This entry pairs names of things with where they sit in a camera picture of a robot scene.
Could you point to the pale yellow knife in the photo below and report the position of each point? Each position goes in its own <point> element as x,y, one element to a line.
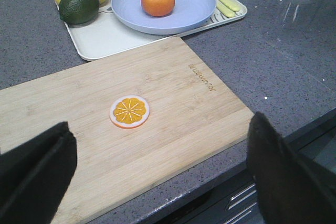
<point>224,10</point>

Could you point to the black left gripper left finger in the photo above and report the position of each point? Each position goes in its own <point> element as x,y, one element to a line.
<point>36,174</point>

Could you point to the light blue plate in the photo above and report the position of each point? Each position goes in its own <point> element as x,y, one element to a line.
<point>163,17</point>

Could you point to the white rectangular tray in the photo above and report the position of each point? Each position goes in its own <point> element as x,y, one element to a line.
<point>122,25</point>

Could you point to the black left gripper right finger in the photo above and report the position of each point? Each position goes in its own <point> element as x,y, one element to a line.
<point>290,187</point>

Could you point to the dark green lime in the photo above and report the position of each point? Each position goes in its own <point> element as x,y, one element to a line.
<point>75,12</point>

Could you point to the wooden cutting board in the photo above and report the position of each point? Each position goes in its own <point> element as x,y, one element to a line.
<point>193,116</point>

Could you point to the orange slice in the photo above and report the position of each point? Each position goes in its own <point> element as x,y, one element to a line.
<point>129,111</point>

